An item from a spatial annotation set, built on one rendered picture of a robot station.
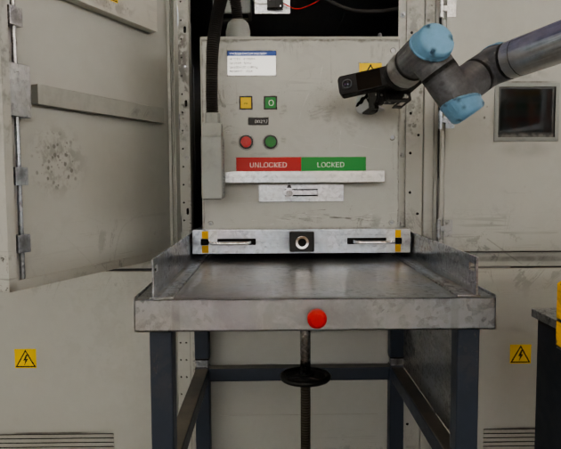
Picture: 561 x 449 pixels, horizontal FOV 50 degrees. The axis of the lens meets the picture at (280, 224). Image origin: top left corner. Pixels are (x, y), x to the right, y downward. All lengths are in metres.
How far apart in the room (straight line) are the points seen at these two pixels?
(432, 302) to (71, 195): 0.80
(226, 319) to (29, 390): 0.97
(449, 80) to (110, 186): 0.81
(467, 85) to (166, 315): 0.71
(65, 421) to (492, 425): 1.22
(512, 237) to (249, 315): 0.97
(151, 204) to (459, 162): 0.85
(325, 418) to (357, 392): 0.12
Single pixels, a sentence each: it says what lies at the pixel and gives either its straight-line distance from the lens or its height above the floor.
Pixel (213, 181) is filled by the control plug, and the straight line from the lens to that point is 1.39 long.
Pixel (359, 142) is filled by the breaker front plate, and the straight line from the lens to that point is 1.52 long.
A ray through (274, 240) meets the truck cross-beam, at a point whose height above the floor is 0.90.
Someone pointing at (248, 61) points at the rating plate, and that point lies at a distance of 1.53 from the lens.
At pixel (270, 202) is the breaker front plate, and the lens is 1.50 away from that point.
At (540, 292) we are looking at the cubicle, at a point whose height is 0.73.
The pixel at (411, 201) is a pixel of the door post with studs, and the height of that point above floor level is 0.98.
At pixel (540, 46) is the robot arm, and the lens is 1.25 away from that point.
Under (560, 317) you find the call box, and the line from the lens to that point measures 0.97.
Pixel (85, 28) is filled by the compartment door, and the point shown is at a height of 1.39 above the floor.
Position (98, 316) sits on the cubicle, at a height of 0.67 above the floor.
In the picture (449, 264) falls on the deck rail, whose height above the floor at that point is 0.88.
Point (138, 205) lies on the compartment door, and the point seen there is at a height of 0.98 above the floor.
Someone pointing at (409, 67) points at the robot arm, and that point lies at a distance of 1.27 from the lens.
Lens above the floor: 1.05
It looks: 4 degrees down
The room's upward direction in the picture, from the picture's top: straight up
